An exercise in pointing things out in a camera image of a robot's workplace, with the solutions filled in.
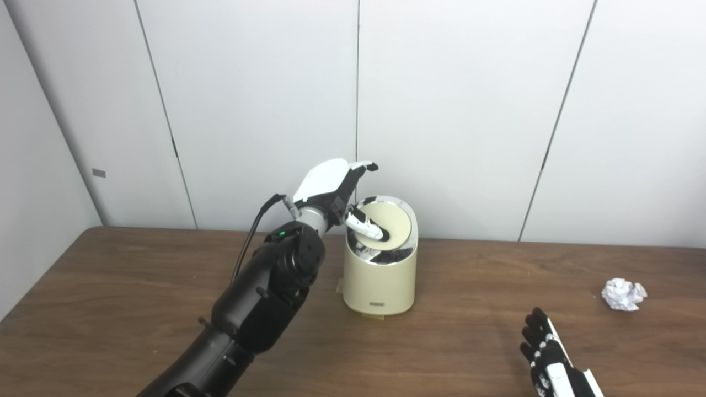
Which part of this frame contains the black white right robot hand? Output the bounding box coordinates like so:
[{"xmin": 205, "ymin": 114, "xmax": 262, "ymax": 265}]
[{"xmin": 520, "ymin": 307, "xmax": 605, "ymax": 397}]

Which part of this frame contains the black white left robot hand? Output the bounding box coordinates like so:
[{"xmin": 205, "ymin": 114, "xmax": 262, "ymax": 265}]
[{"xmin": 292, "ymin": 158, "xmax": 393, "ymax": 243}]

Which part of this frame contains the cream round bin lid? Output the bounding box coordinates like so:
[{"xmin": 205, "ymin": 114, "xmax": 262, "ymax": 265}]
[{"xmin": 353, "ymin": 201, "xmax": 413, "ymax": 249}]

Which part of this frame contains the white paper ball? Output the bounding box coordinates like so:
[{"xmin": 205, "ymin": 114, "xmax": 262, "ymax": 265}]
[{"xmin": 601, "ymin": 278, "xmax": 648, "ymax": 312}]

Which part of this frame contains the cream-colored desktop trash bin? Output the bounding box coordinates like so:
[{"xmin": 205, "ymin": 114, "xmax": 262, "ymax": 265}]
[{"xmin": 342, "ymin": 194, "xmax": 419, "ymax": 316}]

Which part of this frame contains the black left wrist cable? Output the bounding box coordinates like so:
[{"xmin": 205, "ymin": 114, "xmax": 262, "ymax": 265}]
[{"xmin": 231, "ymin": 194, "xmax": 301, "ymax": 282}]

